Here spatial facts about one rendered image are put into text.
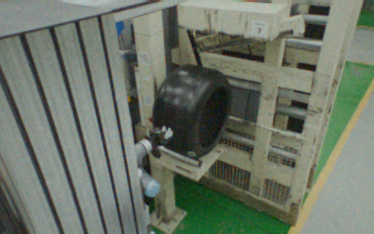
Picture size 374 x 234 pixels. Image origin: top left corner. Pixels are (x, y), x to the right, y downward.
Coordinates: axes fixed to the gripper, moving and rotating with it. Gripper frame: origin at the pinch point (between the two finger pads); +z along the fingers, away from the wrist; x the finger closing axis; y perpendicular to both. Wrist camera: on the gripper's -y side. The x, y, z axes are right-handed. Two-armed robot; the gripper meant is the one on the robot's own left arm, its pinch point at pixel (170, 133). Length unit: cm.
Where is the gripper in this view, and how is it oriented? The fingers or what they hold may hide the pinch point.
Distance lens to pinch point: 166.0
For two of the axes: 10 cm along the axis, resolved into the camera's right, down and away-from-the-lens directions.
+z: 5.5, -3.6, 7.5
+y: 0.2, -8.9, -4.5
